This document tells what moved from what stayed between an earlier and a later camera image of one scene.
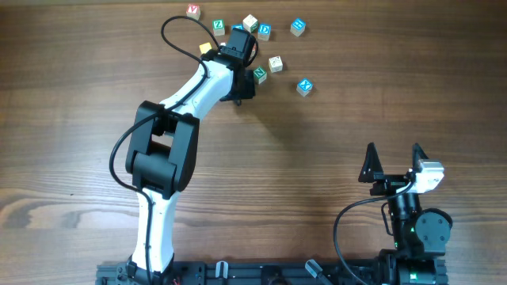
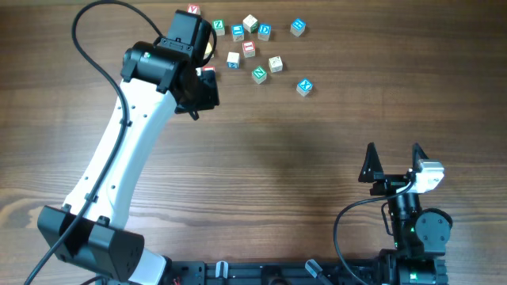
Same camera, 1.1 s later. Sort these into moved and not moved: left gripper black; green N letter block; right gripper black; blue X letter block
Moved: left gripper black
Not moved: green N letter block; blue X letter block; right gripper black
